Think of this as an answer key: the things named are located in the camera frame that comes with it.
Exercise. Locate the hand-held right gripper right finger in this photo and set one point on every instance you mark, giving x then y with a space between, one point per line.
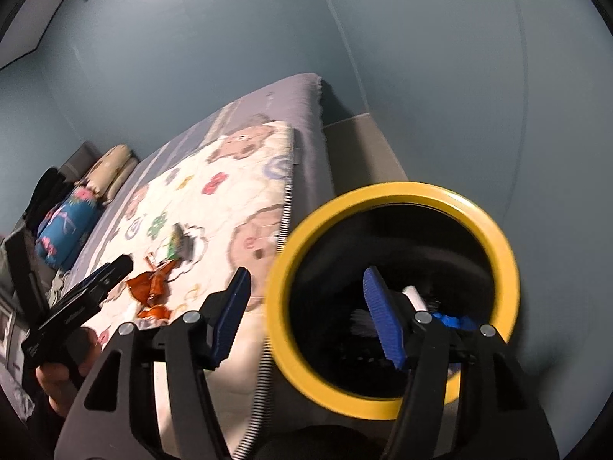
383 316

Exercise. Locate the bear printed blanket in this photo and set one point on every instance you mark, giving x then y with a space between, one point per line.
225 191

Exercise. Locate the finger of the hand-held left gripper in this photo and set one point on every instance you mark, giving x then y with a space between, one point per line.
62 326
117 268

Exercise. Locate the grey ledge beside bed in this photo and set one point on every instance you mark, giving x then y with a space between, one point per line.
359 153

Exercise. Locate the blue packet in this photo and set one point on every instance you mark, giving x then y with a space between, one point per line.
448 321

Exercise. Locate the person's dark clothing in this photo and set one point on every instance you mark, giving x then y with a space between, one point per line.
43 431

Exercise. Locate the green snack wrapper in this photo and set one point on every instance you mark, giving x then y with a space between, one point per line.
177 244

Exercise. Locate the beige patterned pillows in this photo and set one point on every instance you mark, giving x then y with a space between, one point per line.
112 163

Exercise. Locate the black bin with yellow rim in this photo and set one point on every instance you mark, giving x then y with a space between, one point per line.
498 249

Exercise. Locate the grey padded headboard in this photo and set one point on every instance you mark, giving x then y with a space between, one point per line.
81 158

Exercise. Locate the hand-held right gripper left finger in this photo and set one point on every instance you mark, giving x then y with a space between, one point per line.
230 316

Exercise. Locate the orange wrapper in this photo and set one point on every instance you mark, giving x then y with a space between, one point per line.
148 285

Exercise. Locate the person's left hand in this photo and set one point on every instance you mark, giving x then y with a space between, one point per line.
55 383

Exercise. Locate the black folded clothes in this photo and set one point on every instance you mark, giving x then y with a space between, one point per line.
45 196

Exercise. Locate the blue floral folded quilt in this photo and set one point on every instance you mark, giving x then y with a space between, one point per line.
67 225

